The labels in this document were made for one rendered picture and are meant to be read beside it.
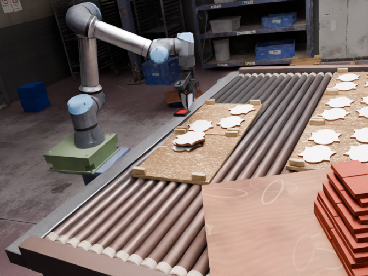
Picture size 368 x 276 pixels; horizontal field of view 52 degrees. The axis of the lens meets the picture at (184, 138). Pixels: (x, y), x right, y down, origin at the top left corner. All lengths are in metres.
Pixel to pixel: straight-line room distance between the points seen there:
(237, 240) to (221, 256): 0.07
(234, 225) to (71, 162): 1.04
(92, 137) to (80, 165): 0.15
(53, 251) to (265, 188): 0.67
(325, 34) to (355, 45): 0.47
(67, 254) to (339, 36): 5.64
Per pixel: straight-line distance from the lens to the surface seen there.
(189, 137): 1.71
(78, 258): 1.21
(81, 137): 1.88
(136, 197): 1.46
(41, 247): 1.31
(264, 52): 6.42
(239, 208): 1.09
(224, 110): 2.09
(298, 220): 1.04
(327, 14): 6.31
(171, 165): 1.59
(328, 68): 2.70
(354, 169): 0.97
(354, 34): 6.36
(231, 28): 6.46
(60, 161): 1.91
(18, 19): 7.61
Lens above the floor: 1.67
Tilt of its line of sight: 24 degrees down
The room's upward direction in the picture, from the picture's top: 9 degrees counter-clockwise
